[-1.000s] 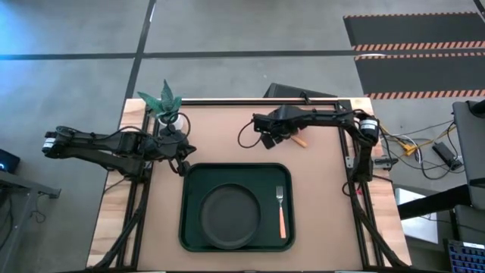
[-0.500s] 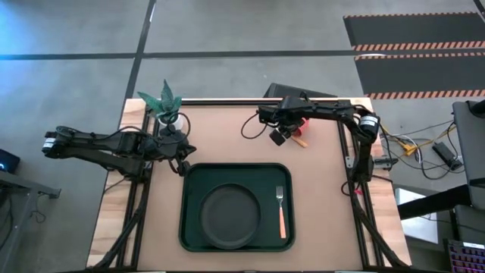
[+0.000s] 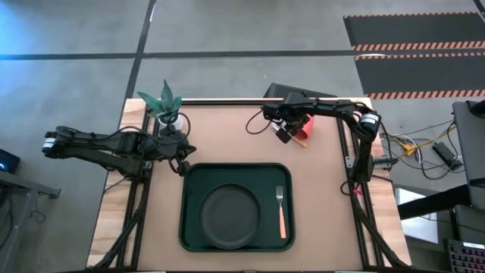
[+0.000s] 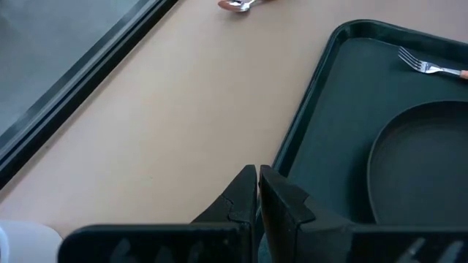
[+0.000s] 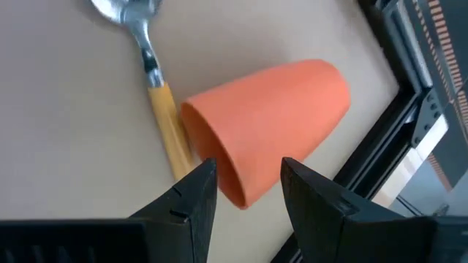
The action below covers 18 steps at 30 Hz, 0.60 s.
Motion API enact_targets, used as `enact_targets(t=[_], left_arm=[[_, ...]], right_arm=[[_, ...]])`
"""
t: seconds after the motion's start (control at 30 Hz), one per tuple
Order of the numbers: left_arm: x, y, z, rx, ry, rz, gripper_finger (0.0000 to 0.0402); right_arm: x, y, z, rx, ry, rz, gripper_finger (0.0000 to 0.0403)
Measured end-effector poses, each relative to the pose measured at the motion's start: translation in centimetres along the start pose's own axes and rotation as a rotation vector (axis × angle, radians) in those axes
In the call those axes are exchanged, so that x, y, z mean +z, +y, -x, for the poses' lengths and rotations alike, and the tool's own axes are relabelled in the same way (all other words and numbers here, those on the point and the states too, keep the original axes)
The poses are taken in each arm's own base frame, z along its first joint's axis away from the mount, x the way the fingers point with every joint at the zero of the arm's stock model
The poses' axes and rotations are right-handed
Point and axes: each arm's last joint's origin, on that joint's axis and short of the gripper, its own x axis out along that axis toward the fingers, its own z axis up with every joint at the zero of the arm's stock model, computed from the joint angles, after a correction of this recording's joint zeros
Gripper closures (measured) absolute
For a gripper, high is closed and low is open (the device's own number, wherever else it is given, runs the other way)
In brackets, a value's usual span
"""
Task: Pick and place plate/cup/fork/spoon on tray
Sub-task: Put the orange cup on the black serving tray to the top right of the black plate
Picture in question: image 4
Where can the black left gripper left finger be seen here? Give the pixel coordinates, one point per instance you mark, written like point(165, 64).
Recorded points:
point(234, 204)

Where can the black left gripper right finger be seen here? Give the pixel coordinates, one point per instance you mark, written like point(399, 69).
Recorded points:
point(281, 204)

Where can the dark green plastic tray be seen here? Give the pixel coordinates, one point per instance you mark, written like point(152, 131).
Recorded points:
point(340, 120)

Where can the black round plate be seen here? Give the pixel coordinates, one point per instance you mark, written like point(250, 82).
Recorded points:
point(424, 164)

